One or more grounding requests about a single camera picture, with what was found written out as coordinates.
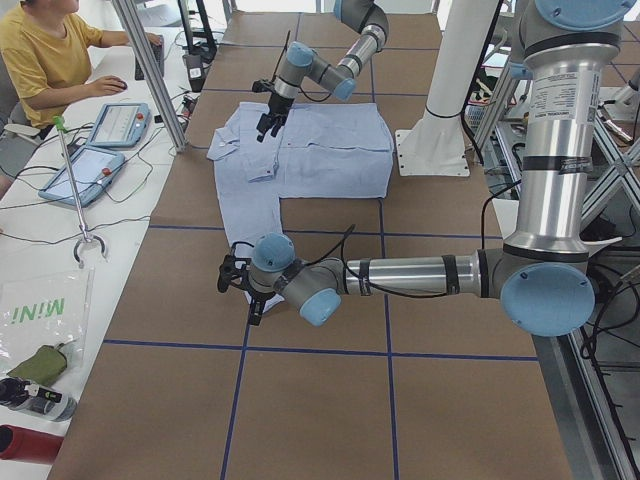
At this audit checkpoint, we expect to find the clear plastic bag green print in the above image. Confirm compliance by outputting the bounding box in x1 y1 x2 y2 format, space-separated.
1 269 94 373

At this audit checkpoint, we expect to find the blue teach pendant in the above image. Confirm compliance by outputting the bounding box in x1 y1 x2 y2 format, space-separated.
38 146 125 207
87 103 150 149

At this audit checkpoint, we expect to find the person in yellow shirt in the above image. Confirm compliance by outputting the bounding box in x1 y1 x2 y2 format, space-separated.
0 0 164 131

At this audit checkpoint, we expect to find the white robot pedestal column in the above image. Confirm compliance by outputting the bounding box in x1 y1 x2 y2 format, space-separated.
396 0 501 177

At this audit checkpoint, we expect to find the black keyboard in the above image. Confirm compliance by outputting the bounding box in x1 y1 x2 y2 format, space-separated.
132 35 165 81

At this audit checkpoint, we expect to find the olive green pouch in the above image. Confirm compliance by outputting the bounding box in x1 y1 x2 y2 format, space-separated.
7 343 69 386

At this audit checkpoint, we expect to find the metal reacher grabber tool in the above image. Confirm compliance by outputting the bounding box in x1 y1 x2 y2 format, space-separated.
54 116 107 269

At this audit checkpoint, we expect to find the lower blue teach pendant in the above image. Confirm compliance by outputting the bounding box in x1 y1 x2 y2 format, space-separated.
38 146 125 207

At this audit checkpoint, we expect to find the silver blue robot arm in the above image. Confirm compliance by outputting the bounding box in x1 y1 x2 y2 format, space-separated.
252 1 389 141
239 1 636 337

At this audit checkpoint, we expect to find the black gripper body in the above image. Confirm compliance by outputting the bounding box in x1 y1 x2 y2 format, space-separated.
267 92 293 119
246 286 273 304

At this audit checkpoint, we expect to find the red bottle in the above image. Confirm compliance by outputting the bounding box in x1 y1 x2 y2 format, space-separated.
1 425 64 465

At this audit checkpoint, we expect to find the upper blue teach pendant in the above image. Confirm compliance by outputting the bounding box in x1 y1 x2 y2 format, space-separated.
87 103 150 149

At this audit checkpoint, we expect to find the light blue striped shirt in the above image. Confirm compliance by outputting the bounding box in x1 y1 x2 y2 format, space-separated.
207 102 394 272

